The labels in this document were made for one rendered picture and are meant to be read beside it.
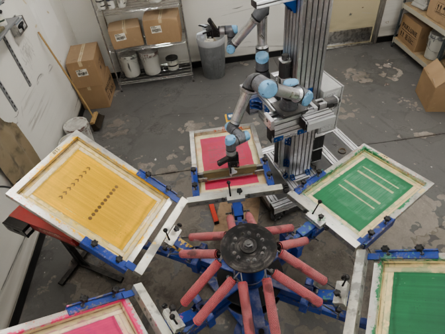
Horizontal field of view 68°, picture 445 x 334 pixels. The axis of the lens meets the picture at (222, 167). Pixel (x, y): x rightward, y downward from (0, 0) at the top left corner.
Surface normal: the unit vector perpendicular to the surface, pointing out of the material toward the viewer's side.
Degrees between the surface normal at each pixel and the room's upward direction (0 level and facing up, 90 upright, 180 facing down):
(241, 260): 0
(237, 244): 0
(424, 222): 0
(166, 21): 87
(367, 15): 90
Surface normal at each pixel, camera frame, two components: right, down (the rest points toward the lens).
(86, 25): 0.12, 0.69
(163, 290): -0.08, -0.71
